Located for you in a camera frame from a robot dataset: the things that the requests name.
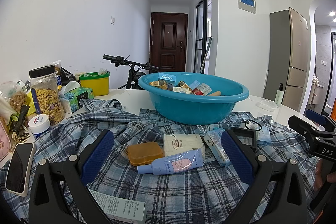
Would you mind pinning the pink pouch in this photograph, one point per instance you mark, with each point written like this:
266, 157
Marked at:
4, 142

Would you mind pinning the white tan carton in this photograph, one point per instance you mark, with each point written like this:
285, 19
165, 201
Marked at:
181, 87

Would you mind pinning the tall grey refrigerator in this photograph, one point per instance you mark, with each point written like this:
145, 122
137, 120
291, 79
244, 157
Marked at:
281, 56

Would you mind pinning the blue can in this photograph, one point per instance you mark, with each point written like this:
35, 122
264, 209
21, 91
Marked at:
59, 81

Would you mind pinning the black bicycle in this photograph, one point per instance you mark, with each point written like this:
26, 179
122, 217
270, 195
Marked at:
132, 77

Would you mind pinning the white light switch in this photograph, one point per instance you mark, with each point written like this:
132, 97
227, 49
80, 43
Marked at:
113, 20

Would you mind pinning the black plastic bag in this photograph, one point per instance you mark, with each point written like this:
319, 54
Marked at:
67, 74

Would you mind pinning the small white jar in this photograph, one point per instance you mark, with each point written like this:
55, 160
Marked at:
39, 124

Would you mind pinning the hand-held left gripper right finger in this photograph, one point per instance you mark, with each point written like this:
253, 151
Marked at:
236, 153

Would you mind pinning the red white pack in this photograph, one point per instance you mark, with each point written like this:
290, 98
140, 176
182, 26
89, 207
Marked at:
200, 89

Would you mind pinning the brown entrance door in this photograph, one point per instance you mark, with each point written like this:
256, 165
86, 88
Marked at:
168, 43

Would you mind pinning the beige roller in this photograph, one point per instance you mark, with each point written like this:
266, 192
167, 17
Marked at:
215, 93

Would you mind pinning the cream lidded jar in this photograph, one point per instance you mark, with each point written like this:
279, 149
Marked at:
79, 75

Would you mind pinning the orange pill box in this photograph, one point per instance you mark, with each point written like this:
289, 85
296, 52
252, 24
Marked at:
144, 153

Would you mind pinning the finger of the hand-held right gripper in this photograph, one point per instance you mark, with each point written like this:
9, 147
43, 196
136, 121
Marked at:
315, 115
302, 125

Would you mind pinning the green tissue box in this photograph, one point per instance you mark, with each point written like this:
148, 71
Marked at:
78, 99

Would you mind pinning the white tissue pack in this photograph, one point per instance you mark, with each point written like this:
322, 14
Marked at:
181, 144

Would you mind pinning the clear bag of nuts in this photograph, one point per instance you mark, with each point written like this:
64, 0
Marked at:
18, 103

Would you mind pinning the white printed carton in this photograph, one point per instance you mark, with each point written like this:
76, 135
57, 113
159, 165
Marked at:
123, 207

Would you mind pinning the light blue packet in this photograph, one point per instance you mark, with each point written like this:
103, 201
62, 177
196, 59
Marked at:
263, 136

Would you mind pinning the gold box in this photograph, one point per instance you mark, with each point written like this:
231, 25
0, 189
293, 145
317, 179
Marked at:
157, 84

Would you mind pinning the yellow bin green rim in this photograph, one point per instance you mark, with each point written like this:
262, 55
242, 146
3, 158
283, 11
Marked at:
98, 87

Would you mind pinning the person's right hand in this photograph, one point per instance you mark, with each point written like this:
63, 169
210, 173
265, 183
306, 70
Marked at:
319, 174

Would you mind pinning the black framed sliding door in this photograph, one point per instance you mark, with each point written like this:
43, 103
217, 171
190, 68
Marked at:
200, 29

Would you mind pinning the light blue lotion tube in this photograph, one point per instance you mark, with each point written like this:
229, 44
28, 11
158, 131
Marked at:
176, 163

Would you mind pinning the cereal jar black lid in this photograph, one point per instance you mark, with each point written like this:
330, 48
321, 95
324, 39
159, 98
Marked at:
48, 103

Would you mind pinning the smartphone in white case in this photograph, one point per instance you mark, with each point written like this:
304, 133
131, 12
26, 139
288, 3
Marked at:
19, 169

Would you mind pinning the pale green pump bottle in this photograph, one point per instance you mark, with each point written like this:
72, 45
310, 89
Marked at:
279, 96

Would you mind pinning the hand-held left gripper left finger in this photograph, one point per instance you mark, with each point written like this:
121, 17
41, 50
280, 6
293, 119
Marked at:
99, 153

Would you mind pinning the black folding tool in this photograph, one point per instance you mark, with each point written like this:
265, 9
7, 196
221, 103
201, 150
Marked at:
21, 119

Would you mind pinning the blue carton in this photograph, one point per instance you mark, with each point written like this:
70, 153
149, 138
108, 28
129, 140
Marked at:
166, 79

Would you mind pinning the blue plastic basin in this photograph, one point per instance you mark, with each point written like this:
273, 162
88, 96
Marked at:
194, 111

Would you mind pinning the mop with long pole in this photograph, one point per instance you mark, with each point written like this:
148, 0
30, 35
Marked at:
207, 52

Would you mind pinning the blue plaid shirt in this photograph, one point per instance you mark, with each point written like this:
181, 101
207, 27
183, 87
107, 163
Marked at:
162, 195

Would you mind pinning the light blue panda tissue pack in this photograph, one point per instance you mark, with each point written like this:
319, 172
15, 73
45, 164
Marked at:
214, 142

